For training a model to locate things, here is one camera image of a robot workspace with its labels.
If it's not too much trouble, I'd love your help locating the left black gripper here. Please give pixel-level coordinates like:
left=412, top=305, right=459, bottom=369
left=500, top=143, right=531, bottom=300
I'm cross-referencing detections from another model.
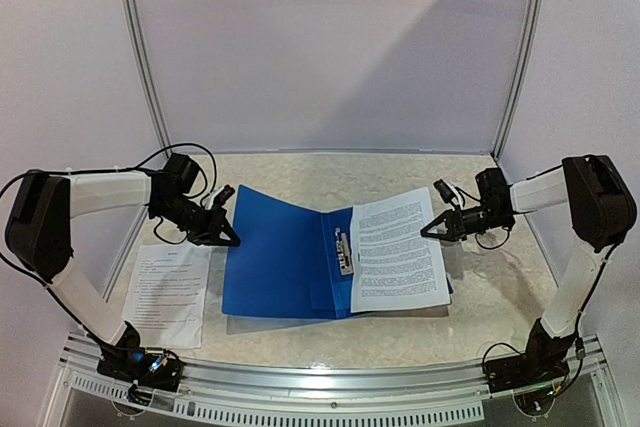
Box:
left=153, top=194, right=241, bottom=246

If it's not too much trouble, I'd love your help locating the blue file folder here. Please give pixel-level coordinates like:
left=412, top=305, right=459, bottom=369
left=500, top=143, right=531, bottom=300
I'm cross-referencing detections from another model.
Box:
left=221, top=183, right=456, bottom=321

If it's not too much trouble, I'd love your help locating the printed paper sheet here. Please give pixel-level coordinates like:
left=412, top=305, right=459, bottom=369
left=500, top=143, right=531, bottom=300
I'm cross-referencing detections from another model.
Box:
left=350, top=187, right=451, bottom=314
left=123, top=244, right=211, bottom=350

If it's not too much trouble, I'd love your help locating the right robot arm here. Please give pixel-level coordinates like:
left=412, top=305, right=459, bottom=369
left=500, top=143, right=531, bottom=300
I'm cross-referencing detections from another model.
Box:
left=420, top=154, right=637, bottom=386

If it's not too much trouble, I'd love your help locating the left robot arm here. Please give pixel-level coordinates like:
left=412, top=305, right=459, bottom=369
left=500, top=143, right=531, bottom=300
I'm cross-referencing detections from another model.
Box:
left=5, top=154, right=241, bottom=381

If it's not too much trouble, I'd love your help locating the metal folder clip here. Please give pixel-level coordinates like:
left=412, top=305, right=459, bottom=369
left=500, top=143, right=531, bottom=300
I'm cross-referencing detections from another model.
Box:
left=334, top=227, right=359, bottom=277

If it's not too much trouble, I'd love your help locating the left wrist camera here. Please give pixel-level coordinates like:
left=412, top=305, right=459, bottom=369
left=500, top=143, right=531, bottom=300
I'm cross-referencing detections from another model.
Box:
left=200, top=185, right=236, bottom=209

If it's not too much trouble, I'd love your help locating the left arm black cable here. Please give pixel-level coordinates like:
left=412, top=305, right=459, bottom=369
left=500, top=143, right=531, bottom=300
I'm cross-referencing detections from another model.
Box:
left=0, top=143, right=219, bottom=248

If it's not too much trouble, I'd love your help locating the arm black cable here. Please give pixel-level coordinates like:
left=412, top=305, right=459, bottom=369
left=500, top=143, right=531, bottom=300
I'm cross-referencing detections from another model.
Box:
left=0, top=143, right=219, bottom=248
left=452, top=184, right=609, bottom=363

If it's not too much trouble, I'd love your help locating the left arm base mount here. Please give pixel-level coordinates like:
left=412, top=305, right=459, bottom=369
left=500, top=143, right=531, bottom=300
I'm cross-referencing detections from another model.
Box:
left=88, top=322, right=185, bottom=393

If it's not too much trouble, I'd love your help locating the aluminium front rail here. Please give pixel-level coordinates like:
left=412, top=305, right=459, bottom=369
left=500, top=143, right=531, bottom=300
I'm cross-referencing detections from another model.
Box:
left=45, top=334, right=624, bottom=426

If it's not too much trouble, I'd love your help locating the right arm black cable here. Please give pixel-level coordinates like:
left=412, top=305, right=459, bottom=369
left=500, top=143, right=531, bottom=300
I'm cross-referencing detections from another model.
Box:
left=452, top=184, right=609, bottom=363

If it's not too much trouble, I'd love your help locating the right aluminium frame post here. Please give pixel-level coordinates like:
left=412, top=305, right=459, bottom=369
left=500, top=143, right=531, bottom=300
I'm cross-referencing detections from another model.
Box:
left=491, top=0, right=543, bottom=163

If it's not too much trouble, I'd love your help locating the aluminium frame post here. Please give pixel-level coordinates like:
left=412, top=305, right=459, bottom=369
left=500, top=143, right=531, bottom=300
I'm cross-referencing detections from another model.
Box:
left=491, top=0, right=543, bottom=163
left=122, top=0, right=171, bottom=147

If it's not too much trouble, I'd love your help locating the left aluminium frame post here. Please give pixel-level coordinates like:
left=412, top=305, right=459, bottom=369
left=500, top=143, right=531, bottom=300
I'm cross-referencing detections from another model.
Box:
left=122, top=0, right=171, bottom=147

